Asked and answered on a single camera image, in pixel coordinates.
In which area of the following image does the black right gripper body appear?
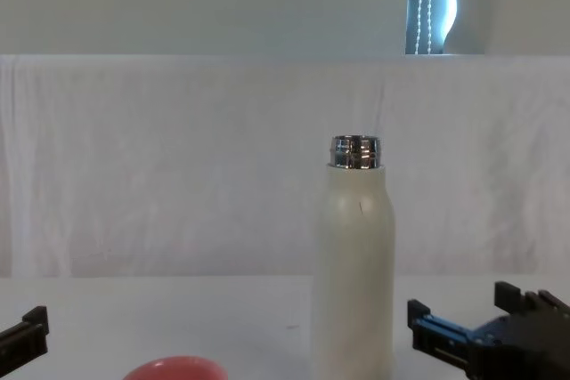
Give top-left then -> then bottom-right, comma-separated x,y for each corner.
467,313 -> 570,380

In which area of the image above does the cream vacuum bottle steel neck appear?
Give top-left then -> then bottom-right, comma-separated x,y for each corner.
310,133 -> 397,380

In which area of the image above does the white table cloth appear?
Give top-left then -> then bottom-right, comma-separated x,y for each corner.
0,273 -> 570,380

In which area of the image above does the pink cup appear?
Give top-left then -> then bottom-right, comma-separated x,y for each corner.
122,355 -> 229,380

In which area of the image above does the white draped backdrop sheet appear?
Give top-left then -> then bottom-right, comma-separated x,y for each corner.
0,53 -> 570,279

